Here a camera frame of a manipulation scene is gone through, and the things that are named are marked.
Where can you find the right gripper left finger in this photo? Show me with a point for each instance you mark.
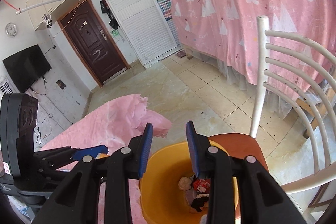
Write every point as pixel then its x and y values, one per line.
pixel 76 199

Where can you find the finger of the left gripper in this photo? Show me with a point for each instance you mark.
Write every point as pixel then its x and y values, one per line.
pixel 48 162
pixel 91 151

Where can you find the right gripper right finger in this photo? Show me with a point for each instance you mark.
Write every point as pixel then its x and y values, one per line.
pixel 195 150

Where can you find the orange trash bucket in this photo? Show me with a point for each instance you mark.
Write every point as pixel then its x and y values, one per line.
pixel 161 200

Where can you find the red white snack bag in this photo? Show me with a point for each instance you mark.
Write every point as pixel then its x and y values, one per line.
pixel 201 186

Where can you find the black wrapper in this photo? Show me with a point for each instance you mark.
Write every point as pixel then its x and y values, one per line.
pixel 199 202

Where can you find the pink bed sheet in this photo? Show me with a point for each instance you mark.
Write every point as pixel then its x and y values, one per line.
pixel 113 125

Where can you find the eye chart poster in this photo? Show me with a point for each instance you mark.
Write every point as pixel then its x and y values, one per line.
pixel 5 86

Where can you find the dark brown door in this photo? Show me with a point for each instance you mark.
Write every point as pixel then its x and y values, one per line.
pixel 92 43

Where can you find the white metal chair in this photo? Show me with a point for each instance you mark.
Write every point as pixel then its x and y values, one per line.
pixel 320 176

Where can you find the white louvered wardrobe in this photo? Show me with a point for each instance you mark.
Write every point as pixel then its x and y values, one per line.
pixel 149 34

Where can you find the small maroon floor mat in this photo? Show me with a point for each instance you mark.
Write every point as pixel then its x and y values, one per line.
pixel 181 54

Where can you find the black hanging bags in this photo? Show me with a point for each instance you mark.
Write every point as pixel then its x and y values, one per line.
pixel 105 9

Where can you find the white overhead rod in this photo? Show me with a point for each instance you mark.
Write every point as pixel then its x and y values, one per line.
pixel 36 5

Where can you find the pink tree-print curtain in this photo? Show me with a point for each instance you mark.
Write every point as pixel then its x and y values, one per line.
pixel 226 30

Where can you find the black wall television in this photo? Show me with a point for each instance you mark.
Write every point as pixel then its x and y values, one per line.
pixel 26 67

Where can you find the white security camera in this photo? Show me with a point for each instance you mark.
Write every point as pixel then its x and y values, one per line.
pixel 47 19

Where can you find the round wall clock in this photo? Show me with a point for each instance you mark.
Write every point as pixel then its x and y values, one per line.
pixel 11 29

